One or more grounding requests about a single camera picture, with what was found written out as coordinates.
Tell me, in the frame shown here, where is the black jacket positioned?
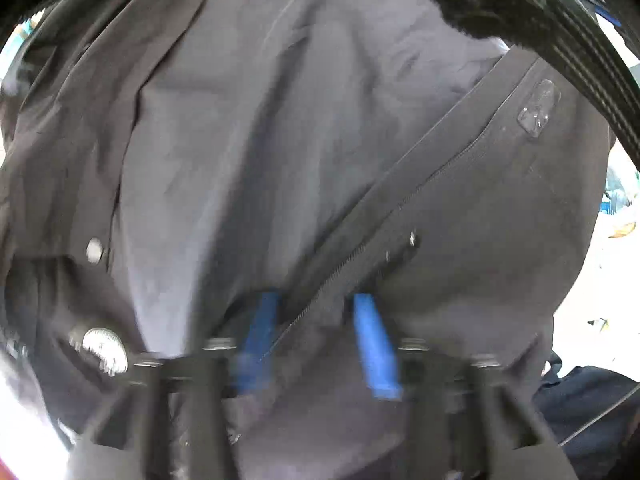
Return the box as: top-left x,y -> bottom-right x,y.
1,0 -> 612,479

